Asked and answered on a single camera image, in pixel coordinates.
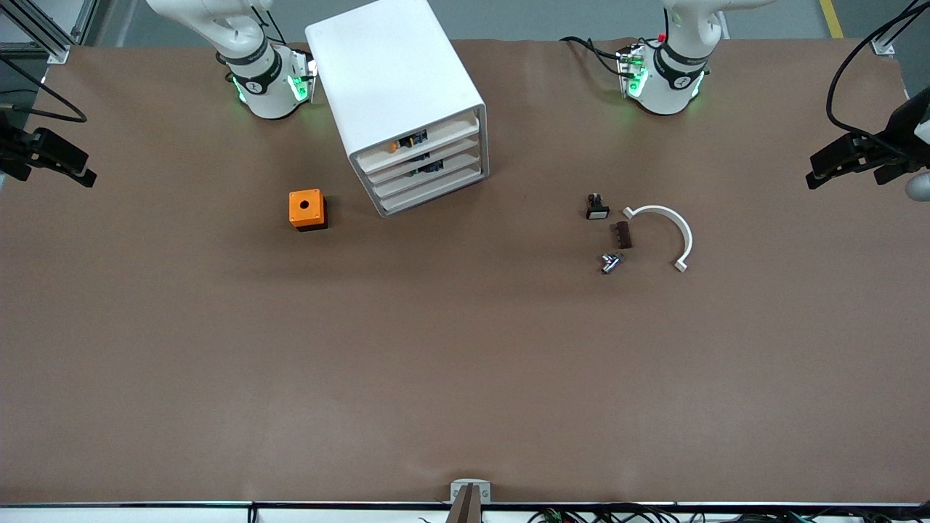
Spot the white shallow cabinet drawer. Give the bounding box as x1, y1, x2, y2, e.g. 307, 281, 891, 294
365, 139, 483, 198
355, 110, 482, 182
374, 164, 486, 216

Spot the white drawer cabinet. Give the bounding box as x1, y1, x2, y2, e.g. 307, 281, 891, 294
305, 0, 490, 218

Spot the orange box with black base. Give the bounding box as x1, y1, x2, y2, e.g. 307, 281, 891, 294
288, 189, 328, 232

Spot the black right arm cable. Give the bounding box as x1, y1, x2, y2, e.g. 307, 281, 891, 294
0, 54, 89, 123

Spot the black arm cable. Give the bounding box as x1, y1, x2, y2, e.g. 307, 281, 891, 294
0, 54, 89, 123
826, 0, 930, 140

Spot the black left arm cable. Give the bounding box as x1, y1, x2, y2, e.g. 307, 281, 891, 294
826, 0, 930, 140

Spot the aluminium frame rail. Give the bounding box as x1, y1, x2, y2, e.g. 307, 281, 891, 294
870, 0, 930, 56
0, 0, 100, 65

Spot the white curved bracket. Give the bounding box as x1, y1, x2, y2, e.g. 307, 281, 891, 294
623, 205, 694, 273

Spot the black base cable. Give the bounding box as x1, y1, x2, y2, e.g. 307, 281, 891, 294
559, 36, 627, 77

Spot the black white table edge rail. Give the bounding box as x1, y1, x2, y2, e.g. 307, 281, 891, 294
0, 501, 930, 523

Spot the black cable bundle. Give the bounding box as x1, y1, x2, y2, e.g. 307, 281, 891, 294
529, 506, 930, 523

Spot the grey camera mount with post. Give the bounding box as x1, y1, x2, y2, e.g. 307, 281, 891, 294
445, 479, 492, 523

